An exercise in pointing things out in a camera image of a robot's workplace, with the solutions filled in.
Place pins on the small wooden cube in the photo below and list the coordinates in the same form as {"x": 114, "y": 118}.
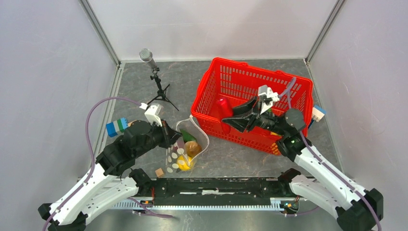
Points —
{"x": 160, "y": 173}

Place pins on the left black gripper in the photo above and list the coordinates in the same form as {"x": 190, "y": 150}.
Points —
{"x": 170, "y": 135}

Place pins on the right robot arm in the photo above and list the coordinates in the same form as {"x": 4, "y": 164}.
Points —
{"x": 352, "y": 206}

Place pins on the silver microphone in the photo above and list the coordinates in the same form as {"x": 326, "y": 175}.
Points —
{"x": 146, "y": 56}

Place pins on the white cable tray rail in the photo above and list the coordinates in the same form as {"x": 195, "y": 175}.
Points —
{"x": 273, "y": 205}

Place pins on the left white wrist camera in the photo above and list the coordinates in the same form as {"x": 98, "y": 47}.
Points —
{"x": 152, "y": 113}

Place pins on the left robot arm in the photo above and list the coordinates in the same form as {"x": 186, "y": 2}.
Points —
{"x": 76, "y": 209}

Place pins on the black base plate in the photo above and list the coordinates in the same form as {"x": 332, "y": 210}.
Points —
{"x": 216, "y": 191}

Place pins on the black tripod stand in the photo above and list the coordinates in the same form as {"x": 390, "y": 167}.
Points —
{"x": 161, "y": 93}

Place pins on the yellow toy pepper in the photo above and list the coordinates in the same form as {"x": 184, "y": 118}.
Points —
{"x": 185, "y": 163}

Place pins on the blue green toy blocks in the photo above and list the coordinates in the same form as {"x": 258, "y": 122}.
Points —
{"x": 116, "y": 127}

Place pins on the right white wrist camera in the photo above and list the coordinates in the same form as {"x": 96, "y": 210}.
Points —
{"x": 267, "y": 98}

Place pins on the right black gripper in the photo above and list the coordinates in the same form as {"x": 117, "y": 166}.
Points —
{"x": 241, "y": 122}

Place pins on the white blue toy block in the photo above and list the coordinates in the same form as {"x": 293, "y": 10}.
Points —
{"x": 318, "y": 113}

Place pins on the polka dot zip bag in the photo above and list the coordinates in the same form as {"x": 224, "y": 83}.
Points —
{"x": 185, "y": 151}

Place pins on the red toy pepper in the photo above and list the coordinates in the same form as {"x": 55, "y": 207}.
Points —
{"x": 224, "y": 110}

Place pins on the brown round toy mushroom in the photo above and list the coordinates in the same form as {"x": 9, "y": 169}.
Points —
{"x": 193, "y": 148}

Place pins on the red plastic basket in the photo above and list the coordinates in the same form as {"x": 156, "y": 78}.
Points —
{"x": 239, "y": 82}

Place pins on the green toy cucumber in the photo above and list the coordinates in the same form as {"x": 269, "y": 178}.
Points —
{"x": 187, "y": 136}

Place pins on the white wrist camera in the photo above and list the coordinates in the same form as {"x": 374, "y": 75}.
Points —
{"x": 267, "y": 98}
{"x": 152, "y": 113}

